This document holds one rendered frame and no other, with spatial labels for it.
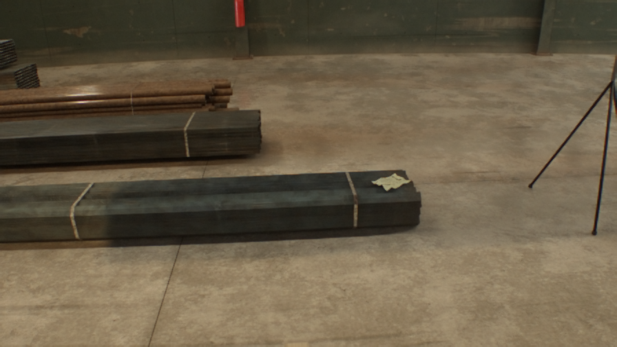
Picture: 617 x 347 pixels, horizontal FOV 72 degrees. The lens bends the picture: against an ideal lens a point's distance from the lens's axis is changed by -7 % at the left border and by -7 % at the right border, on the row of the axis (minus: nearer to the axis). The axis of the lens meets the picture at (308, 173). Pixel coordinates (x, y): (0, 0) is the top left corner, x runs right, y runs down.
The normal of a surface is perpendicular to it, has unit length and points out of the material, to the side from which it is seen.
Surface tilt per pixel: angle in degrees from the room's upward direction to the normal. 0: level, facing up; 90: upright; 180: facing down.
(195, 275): 0
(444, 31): 90
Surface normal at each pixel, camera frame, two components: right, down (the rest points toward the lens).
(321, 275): -0.01, -0.91
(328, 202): 0.04, -0.36
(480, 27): 0.07, 0.40
